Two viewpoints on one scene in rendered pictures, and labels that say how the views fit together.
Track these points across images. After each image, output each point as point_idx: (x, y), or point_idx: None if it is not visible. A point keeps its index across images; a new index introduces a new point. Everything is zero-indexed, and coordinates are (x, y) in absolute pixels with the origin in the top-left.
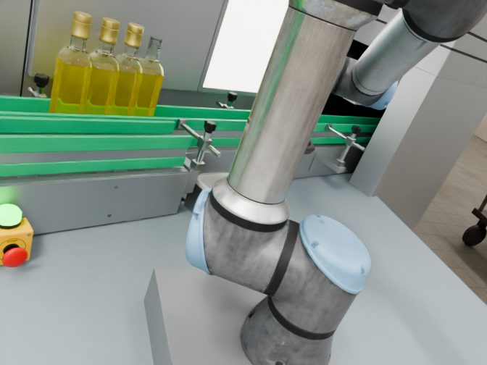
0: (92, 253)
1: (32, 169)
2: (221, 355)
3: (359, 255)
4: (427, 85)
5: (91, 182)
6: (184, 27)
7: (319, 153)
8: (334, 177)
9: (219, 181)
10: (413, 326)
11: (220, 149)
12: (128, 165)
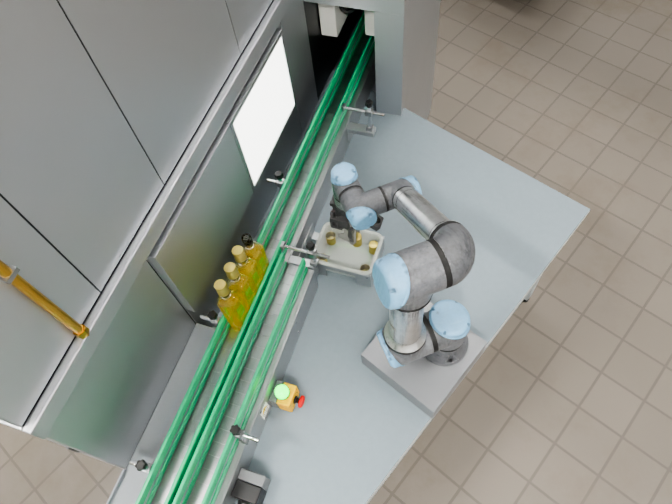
0: (314, 359)
1: (268, 365)
2: (424, 373)
3: (463, 317)
4: (400, 25)
5: (288, 337)
6: (229, 185)
7: (348, 127)
8: (364, 118)
9: (388, 338)
10: (488, 243)
11: (303, 219)
12: (291, 308)
